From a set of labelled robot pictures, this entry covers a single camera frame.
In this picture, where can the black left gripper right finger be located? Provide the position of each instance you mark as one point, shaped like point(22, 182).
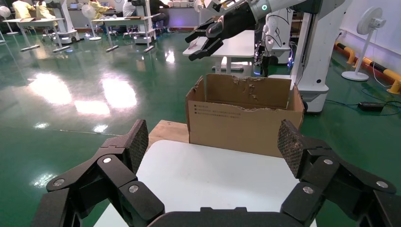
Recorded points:
point(338, 188)

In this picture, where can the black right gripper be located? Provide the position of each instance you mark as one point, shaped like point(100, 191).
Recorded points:
point(236, 20)

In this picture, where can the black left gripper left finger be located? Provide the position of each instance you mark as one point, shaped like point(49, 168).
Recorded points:
point(94, 188)

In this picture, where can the big torn cardboard box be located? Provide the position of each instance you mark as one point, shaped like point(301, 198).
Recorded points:
point(238, 131)

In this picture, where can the white desk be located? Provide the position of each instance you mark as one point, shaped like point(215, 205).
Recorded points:
point(241, 44)

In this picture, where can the person in black clothes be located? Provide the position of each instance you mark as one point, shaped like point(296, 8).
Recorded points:
point(158, 9)

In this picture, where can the white wheeled robot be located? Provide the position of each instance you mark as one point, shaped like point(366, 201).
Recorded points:
point(64, 22)
point(142, 22)

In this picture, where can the white work table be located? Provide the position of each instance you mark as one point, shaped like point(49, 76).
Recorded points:
point(125, 21)
point(34, 22)

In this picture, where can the person in white shirt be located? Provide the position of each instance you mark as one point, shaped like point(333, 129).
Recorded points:
point(128, 8)

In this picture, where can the black power adapter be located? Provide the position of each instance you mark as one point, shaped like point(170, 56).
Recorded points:
point(371, 106)

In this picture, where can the light wooden board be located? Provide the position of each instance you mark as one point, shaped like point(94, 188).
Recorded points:
point(169, 131)

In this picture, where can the person in yellow clothes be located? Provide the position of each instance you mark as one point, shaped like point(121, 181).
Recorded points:
point(44, 9)
point(22, 8)
point(98, 9)

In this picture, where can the white robot torso column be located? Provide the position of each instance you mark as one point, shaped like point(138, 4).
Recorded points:
point(316, 62)

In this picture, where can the white standing fan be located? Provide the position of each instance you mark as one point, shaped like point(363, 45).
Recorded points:
point(89, 12)
point(4, 12)
point(368, 22)

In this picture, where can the yellow black floor barrier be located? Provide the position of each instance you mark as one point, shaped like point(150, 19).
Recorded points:
point(380, 67)

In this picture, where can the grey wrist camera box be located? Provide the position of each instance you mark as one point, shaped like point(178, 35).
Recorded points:
point(216, 4)

